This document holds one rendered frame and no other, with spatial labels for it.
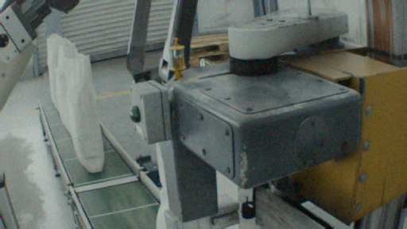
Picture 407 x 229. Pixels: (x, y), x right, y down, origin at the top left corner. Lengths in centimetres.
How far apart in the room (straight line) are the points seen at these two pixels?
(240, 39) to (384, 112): 32
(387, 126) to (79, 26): 771
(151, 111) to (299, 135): 26
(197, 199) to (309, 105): 32
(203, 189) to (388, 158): 39
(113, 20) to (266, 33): 775
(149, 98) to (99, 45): 771
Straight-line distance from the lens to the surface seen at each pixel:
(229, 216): 94
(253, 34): 78
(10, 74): 124
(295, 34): 88
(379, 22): 101
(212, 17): 927
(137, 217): 228
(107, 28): 846
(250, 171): 62
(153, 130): 78
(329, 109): 67
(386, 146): 92
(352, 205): 89
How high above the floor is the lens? 153
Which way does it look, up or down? 18 degrees down
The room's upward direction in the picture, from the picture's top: 4 degrees counter-clockwise
